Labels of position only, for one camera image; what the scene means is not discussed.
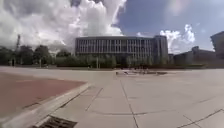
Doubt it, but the low dark building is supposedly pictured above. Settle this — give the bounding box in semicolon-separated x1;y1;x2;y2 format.
168;45;218;66

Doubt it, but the dark drain grate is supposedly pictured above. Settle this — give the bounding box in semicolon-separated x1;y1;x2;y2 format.
33;115;78;128

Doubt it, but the red brick paved area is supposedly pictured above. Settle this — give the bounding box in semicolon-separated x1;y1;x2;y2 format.
0;71;87;118

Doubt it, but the wide grey curved building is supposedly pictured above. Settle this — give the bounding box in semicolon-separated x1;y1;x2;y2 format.
74;34;170;66

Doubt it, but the tall thin mast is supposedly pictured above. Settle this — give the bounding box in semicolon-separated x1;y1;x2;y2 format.
15;34;22;51

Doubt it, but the pale stone kerb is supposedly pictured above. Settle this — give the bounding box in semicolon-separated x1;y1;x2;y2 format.
0;82;92;128

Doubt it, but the row of green trees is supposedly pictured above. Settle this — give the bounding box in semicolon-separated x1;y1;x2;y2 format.
0;44;168;69

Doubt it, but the grey concrete slab plaza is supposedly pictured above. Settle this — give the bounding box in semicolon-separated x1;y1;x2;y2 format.
0;65;224;128

